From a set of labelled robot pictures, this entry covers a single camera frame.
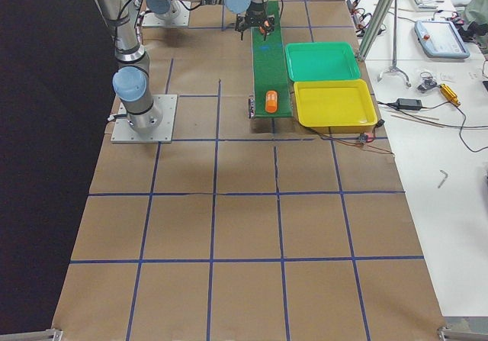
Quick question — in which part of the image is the person at desk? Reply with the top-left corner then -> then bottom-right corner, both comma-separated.
457,0 -> 487,54

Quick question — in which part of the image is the black power adapter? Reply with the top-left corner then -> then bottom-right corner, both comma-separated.
396,98 -> 423,111

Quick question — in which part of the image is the yellow plastic tray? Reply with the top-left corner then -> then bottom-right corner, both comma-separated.
294,79 -> 378,130

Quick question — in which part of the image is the green plastic tray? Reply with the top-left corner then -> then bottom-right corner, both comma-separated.
285,42 -> 361,82

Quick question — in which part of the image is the orange 4680 cylinder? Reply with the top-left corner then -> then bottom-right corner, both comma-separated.
259,20 -> 273,34
265,90 -> 278,114

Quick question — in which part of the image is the teach pendant tablet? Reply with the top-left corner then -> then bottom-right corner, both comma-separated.
414,21 -> 470,60

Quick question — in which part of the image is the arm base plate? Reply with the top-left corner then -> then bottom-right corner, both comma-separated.
142,8 -> 190,28
111,95 -> 178,143

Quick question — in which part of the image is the aluminium frame post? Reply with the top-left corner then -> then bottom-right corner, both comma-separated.
356,0 -> 393,61

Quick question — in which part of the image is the red thin wire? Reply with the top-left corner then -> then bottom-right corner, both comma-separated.
308,121 -> 396,157

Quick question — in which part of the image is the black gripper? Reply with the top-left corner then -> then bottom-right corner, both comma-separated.
235,11 -> 275,36

